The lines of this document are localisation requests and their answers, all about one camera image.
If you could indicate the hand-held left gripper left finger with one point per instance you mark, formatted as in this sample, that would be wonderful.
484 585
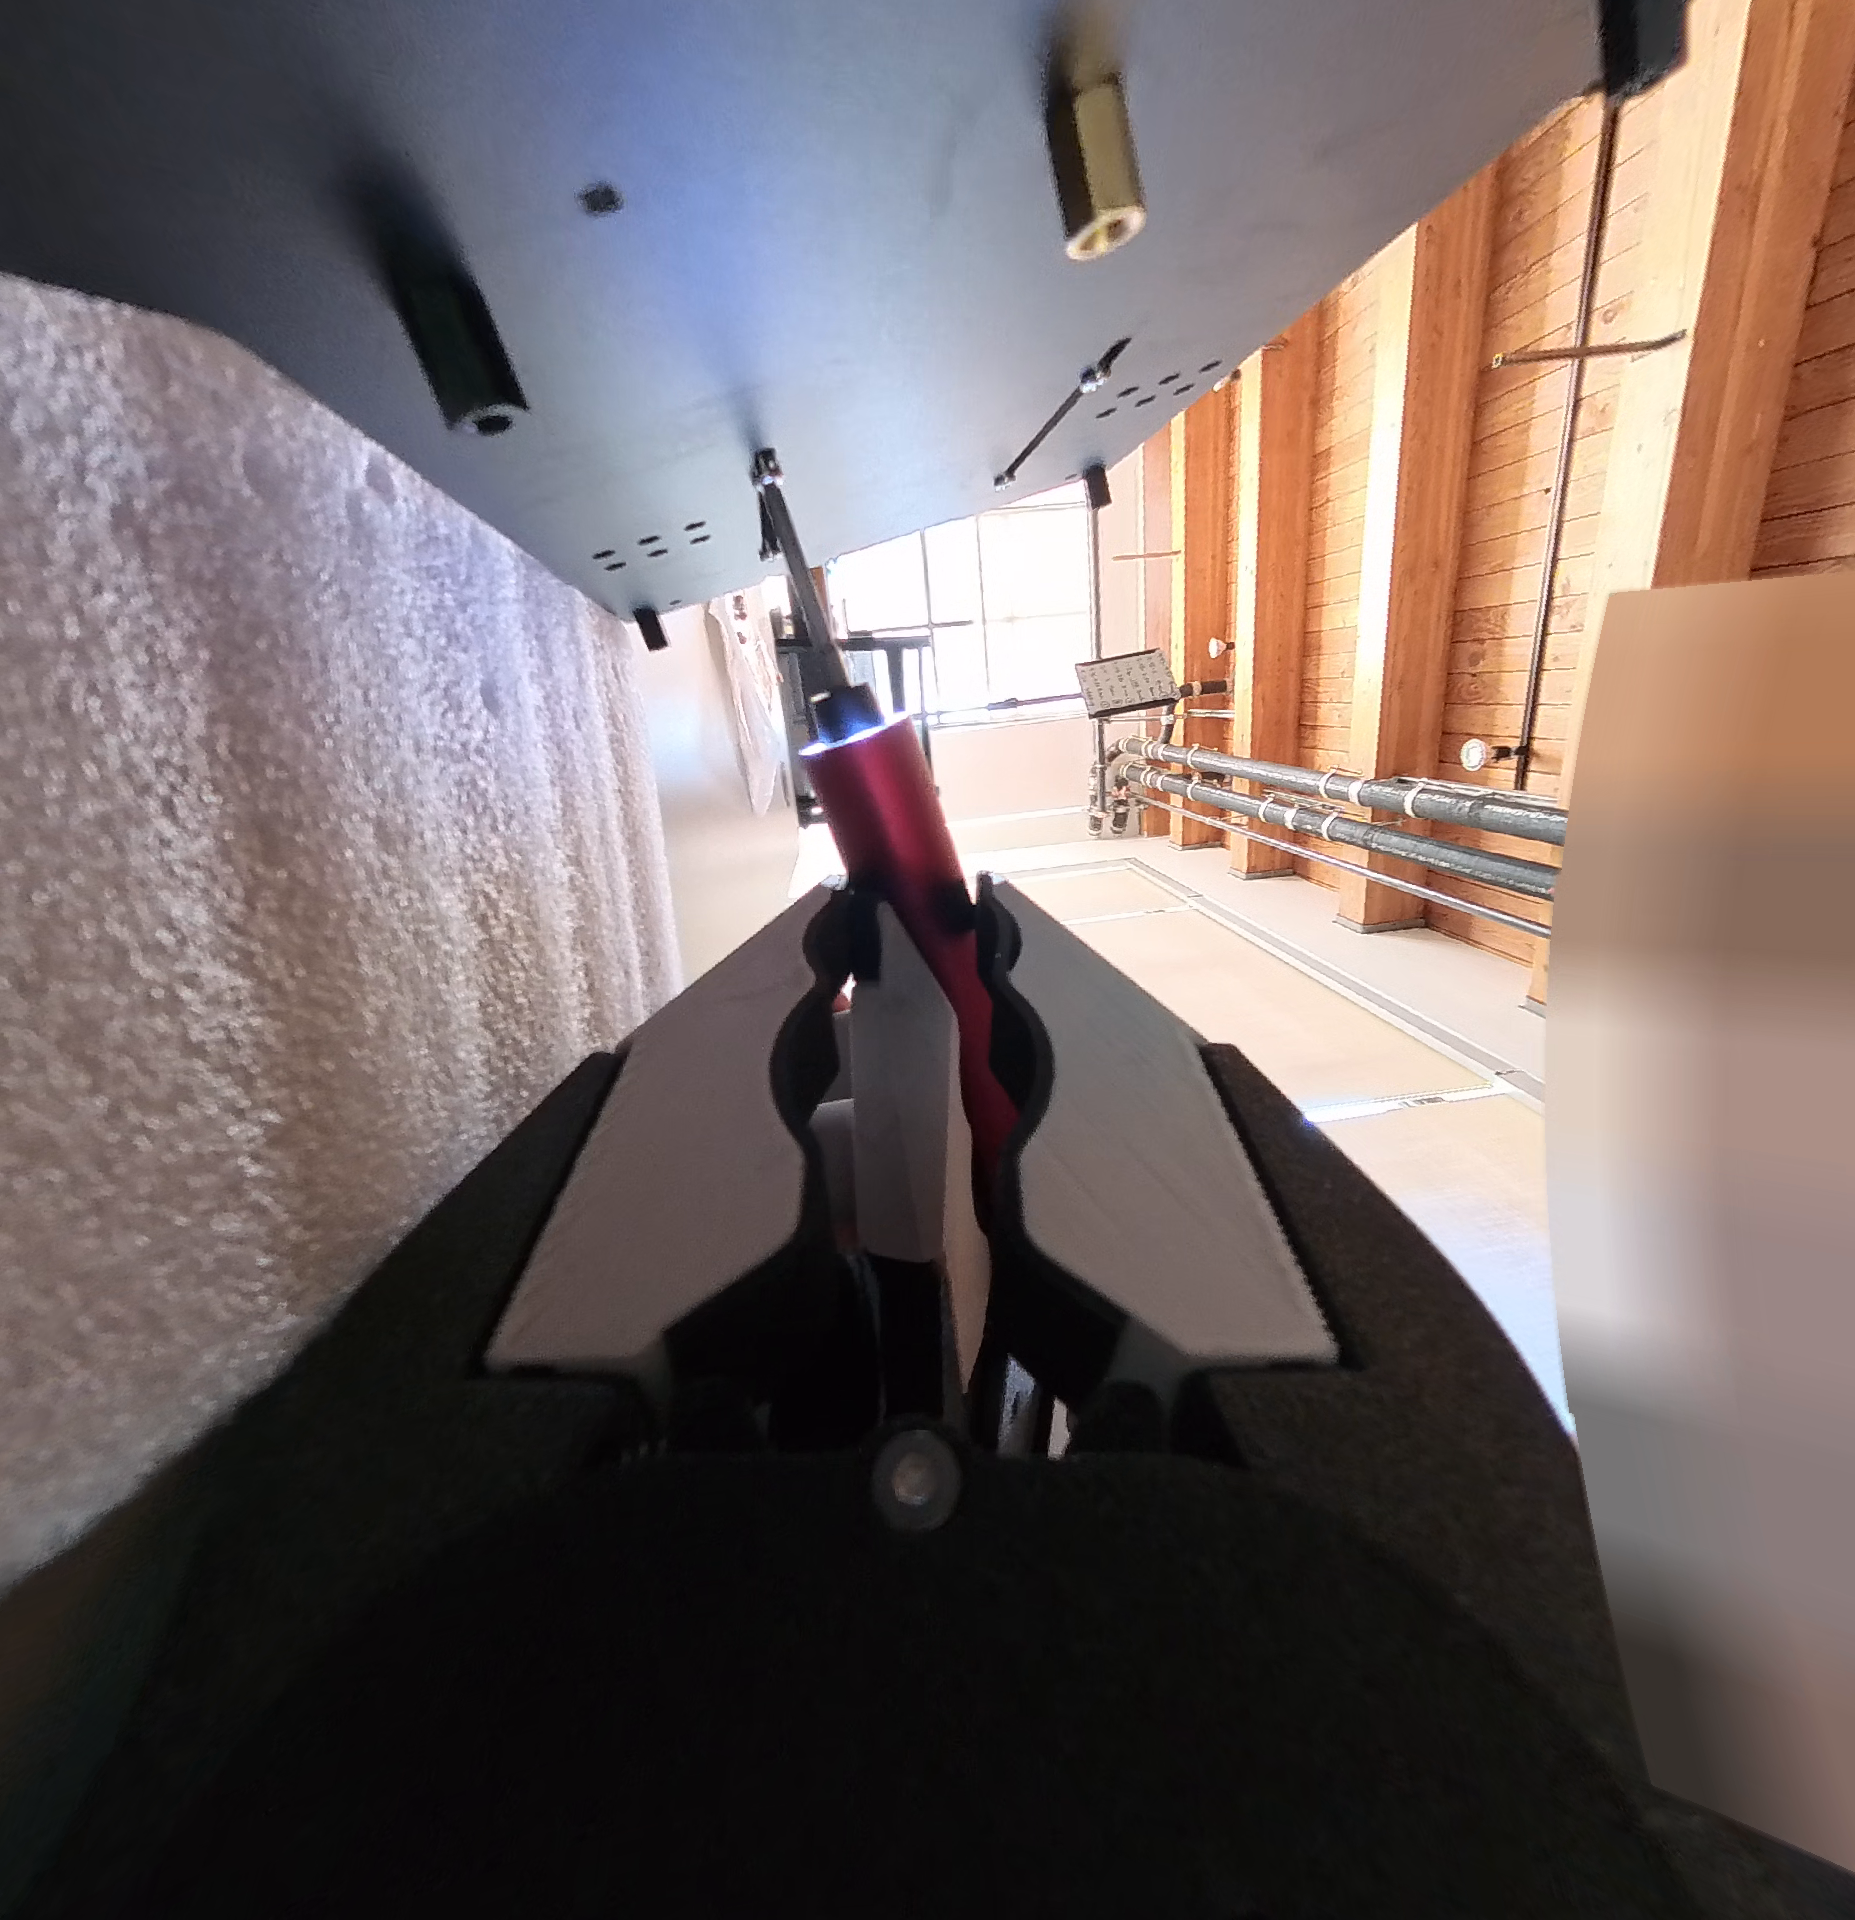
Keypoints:
673 1185

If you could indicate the white foam sheet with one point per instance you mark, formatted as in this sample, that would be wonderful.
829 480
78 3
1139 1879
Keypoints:
237 900

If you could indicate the grey insulated pipe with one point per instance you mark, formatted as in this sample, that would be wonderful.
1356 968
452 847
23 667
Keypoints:
1347 787
1317 833

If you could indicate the thin black conduit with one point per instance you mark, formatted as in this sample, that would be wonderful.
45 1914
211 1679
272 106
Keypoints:
1565 448

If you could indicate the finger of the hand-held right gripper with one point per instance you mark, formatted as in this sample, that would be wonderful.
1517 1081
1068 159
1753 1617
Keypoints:
903 1110

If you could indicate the window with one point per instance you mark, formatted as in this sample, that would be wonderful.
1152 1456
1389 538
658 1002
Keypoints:
988 614

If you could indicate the black metal panel with standoffs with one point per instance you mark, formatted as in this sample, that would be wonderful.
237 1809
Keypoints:
791 226

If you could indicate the red electric screwdriver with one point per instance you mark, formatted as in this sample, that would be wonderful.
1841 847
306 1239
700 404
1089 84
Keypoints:
876 796

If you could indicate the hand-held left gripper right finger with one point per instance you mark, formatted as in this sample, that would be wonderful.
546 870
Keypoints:
1166 1185

